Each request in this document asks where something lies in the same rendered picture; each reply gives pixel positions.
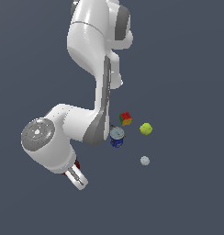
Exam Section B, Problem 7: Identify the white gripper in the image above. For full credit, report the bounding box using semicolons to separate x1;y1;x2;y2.
63;162;89;191

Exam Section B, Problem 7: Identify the blue can with silver lid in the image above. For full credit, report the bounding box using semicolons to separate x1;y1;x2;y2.
108;126;126;150

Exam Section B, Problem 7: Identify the small white ball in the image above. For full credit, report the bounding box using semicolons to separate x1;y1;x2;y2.
140;155;151;166

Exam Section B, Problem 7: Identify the multicoloured Rubik's cube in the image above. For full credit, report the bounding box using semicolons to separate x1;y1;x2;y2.
118;111;133;127

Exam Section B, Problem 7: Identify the yellow-green tennis ball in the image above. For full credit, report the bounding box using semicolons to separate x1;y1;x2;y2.
139;122;153;136

